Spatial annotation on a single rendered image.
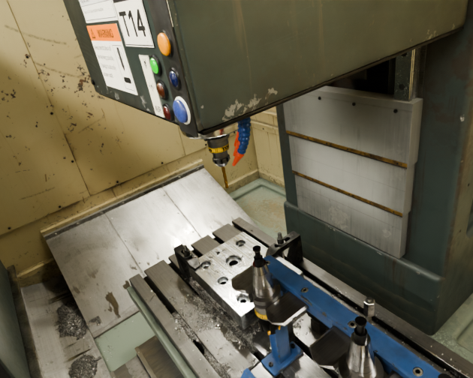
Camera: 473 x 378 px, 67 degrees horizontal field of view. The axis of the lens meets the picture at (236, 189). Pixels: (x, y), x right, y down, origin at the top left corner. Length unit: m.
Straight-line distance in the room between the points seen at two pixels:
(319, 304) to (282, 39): 0.44
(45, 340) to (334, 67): 1.45
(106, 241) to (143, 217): 0.21
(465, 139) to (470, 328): 0.75
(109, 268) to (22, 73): 0.89
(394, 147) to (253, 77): 0.65
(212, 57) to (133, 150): 1.47
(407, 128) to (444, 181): 0.18
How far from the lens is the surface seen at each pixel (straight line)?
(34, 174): 1.80
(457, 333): 1.49
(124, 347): 1.55
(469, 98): 1.00
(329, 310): 0.67
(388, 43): 0.70
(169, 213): 1.88
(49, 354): 1.63
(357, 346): 0.56
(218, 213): 1.88
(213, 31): 0.45
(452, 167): 1.07
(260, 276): 0.67
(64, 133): 1.78
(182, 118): 0.46
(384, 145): 1.08
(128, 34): 0.56
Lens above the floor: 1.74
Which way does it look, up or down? 29 degrees down
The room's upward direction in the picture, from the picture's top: 11 degrees counter-clockwise
